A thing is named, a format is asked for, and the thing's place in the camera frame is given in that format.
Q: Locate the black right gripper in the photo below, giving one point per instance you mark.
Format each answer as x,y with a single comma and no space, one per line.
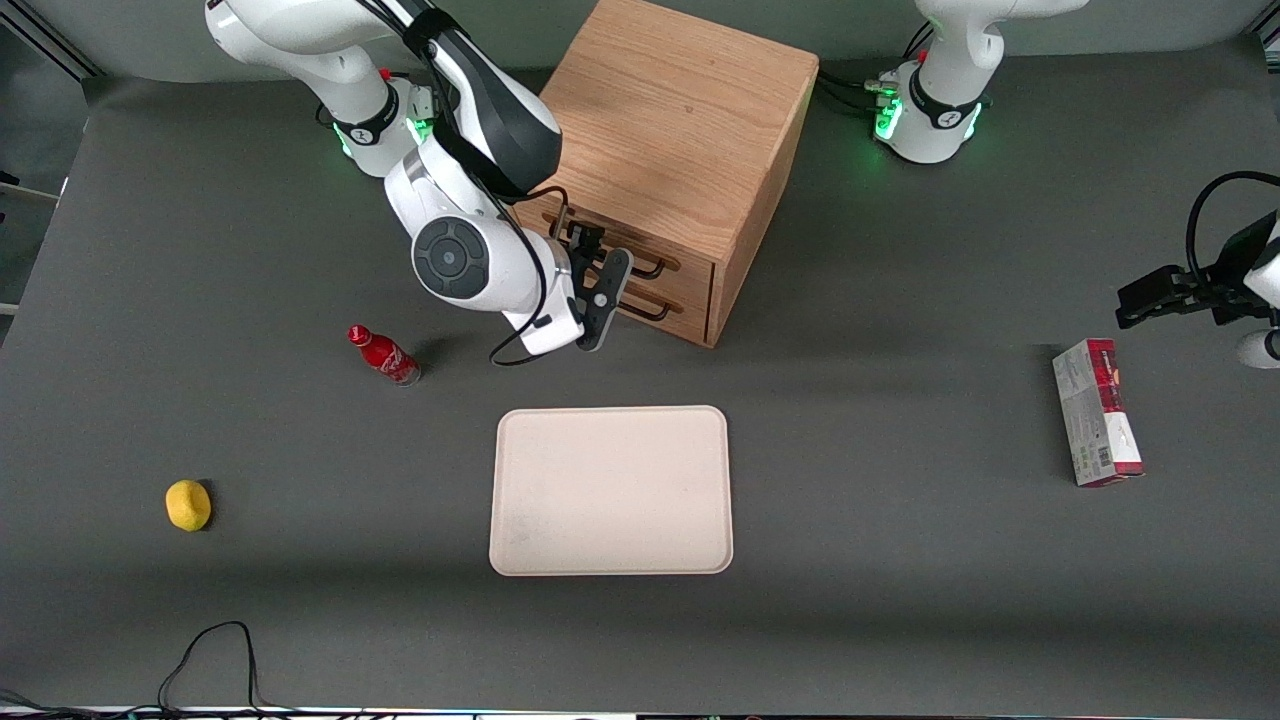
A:
583,243

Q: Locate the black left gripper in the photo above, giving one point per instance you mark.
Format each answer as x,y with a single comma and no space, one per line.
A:
1233,277

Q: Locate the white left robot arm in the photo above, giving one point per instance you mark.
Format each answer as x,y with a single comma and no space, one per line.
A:
940,120

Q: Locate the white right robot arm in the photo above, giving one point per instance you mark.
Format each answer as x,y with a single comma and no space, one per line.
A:
450,260

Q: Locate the wooden drawer cabinet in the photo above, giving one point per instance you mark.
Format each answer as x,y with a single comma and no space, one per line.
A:
680,120

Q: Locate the red white carton box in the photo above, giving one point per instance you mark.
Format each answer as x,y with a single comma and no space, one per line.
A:
1098,415

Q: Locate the red cola bottle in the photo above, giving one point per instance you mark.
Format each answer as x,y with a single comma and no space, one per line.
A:
385,356

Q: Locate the beige plastic tray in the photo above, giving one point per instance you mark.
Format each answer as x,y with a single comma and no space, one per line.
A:
610,490

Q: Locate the yellow lemon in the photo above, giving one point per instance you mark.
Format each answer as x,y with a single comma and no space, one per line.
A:
188,505

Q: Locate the aluminium frame bar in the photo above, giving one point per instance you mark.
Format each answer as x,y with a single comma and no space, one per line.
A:
60,45

